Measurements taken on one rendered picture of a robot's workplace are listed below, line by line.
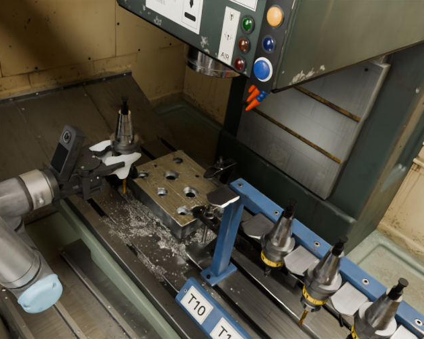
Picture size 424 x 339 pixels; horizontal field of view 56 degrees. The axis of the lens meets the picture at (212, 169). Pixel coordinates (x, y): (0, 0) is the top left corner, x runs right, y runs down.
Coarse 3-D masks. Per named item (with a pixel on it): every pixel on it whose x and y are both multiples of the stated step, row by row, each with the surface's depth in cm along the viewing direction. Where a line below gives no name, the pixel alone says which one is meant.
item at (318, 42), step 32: (128, 0) 81; (224, 0) 62; (320, 0) 56; (352, 0) 62; (384, 0) 70; (416, 0) 79; (192, 32) 70; (256, 32) 60; (288, 32) 56; (320, 32) 61; (352, 32) 68; (384, 32) 77; (416, 32) 89; (224, 64) 68; (288, 64) 60; (320, 64) 66; (352, 64) 76
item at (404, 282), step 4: (400, 280) 62; (404, 280) 62; (400, 284) 62; (404, 284) 62; (408, 284) 62; (392, 288) 63; (396, 288) 63; (400, 288) 62; (392, 292) 63; (396, 292) 63; (400, 292) 63; (392, 296) 63; (396, 296) 63; (400, 296) 63
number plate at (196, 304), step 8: (192, 288) 99; (184, 296) 100; (192, 296) 99; (200, 296) 98; (184, 304) 99; (192, 304) 98; (200, 304) 97; (208, 304) 96; (192, 312) 98; (200, 312) 97; (208, 312) 96; (200, 320) 96
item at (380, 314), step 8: (384, 296) 64; (376, 304) 66; (384, 304) 64; (392, 304) 63; (368, 312) 67; (376, 312) 66; (384, 312) 65; (392, 312) 64; (368, 320) 67; (376, 320) 66; (384, 320) 65; (392, 320) 66; (376, 328) 66; (384, 328) 66
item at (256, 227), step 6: (258, 216) 85; (264, 216) 85; (246, 222) 83; (252, 222) 83; (258, 222) 84; (264, 222) 84; (270, 222) 84; (246, 228) 82; (252, 228) 82; (258, 228) 82; (264, 228) 83; (246, 234) 81; (252, 234) 81; (258, 234) 81
